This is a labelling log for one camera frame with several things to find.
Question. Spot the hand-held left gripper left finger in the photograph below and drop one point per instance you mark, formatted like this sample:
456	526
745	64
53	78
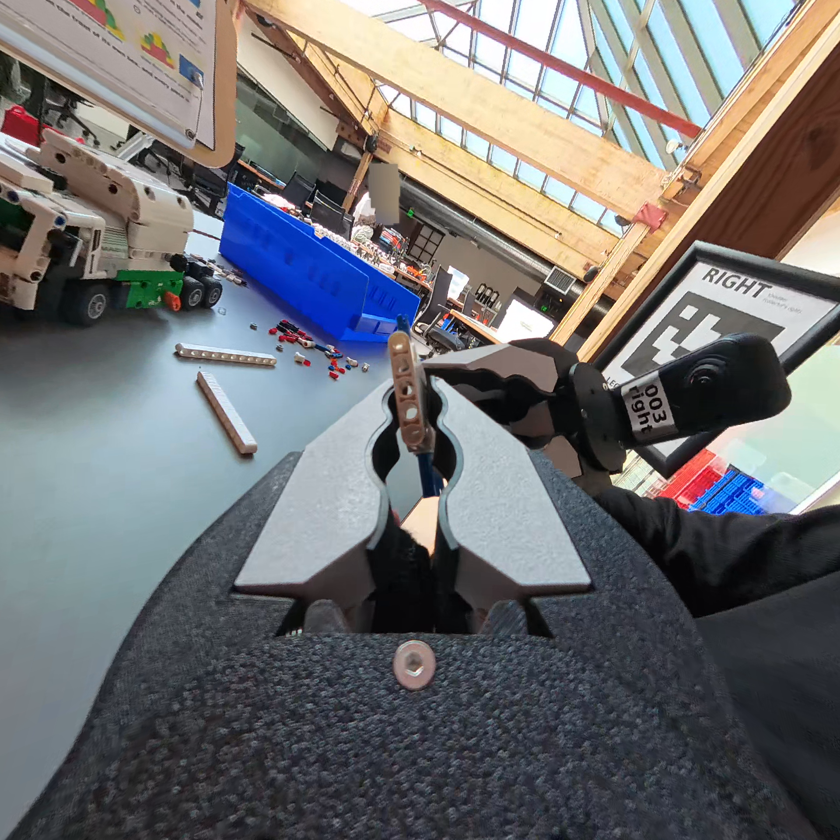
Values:
315	518

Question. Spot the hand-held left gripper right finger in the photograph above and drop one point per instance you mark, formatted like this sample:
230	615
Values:
508	525

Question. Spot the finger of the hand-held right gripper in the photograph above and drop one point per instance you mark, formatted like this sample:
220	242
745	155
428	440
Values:
541	423
499	364

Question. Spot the person's right forearm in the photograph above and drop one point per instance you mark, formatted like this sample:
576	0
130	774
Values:
722	544

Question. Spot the pile of small lego pieces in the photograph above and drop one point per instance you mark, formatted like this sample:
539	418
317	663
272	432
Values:
308	344

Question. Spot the long white lego beam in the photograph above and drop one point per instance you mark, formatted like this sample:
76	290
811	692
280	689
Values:
223	355

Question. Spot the white and green lego truck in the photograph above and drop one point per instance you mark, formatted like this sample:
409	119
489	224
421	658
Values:
98	236

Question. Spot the black framed tag sign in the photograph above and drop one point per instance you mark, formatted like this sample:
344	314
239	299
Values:
735	295

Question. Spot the red storage bin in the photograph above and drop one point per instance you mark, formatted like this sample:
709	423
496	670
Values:
692	482

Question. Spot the blue storage bin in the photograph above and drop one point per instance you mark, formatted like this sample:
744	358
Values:
732	495

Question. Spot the blue plastic bin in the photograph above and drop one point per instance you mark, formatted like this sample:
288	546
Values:
302	275

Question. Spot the black office chair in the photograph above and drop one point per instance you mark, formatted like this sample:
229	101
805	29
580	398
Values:
328	213

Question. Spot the person's torso in black clothing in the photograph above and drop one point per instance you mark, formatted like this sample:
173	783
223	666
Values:
781	709

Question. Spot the instruction sheet on wooden board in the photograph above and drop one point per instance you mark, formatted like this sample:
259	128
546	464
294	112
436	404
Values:
131	59

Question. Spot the red plastic box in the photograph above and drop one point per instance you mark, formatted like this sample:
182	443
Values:
19	124

